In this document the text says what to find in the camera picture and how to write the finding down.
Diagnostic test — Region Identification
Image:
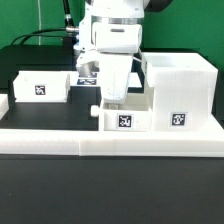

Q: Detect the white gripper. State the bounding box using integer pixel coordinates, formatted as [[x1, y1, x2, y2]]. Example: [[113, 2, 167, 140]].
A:
[[76, 50, 133, 110]]

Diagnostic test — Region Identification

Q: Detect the white front drawer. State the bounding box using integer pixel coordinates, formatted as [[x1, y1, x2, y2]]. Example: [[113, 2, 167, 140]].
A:
[[90, 93, 152, 132]]

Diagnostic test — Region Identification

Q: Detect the white drawer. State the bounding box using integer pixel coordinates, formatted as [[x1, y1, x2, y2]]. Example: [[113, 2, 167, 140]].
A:
[[13, 71, 70, 103], [90, 93, 152, 132]]

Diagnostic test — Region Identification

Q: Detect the white drawer cabinet box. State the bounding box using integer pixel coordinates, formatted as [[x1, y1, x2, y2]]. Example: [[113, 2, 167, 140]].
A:
[[142, 52, 218, 132]]

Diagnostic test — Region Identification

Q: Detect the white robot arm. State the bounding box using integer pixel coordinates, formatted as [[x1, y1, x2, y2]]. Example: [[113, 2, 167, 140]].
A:
[[76, 0, 173, 107]]

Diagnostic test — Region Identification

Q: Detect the white rear drawer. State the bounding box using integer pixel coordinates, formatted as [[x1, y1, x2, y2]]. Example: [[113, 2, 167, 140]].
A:
[[13, 71, 70, 103]]

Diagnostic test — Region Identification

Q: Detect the fiducial marker sheet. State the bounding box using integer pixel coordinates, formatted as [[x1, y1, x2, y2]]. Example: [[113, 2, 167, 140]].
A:
[[70, 71, 142, 88]]

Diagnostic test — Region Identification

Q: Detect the black connector box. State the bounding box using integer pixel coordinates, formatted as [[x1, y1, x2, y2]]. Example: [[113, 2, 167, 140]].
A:
[[62, 36, 78, 49]]

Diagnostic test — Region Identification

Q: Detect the white L-shaped border fence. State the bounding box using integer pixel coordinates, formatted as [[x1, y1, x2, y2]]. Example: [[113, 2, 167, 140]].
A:
[[0, 93, 224, 158]]

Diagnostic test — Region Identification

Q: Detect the black cable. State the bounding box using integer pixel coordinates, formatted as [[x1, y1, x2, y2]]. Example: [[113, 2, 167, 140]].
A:
[[11, 0, 81, 47]]

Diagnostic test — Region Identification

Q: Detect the white cord on wall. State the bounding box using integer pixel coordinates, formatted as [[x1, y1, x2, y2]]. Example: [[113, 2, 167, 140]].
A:
[[37, 0, 44, 46]]

